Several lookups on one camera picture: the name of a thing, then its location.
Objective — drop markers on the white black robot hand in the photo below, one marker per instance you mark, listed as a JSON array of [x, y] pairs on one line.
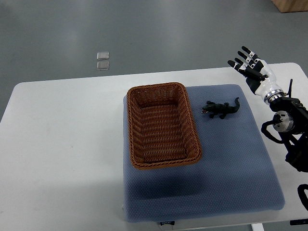
[[258, 75]]

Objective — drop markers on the dark toy crocodile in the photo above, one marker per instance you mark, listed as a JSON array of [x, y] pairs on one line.
[[220, 109]]

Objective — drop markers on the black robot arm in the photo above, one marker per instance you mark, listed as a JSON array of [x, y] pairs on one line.
[[289, 127]]

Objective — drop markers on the brown wicker basket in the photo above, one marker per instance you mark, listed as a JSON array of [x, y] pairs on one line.
[[161, 128]]

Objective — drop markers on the wooden box corner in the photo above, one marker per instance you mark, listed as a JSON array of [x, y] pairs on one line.
[[291, 6]]

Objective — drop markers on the blue-grey foam mat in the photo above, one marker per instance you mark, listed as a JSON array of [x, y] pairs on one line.
[[235, 174]]

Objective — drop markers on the black table control panel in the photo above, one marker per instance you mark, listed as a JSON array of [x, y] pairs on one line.
[[299, 222]]

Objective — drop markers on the upper metal floor plate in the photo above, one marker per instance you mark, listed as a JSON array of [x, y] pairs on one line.
[[103, 55]]

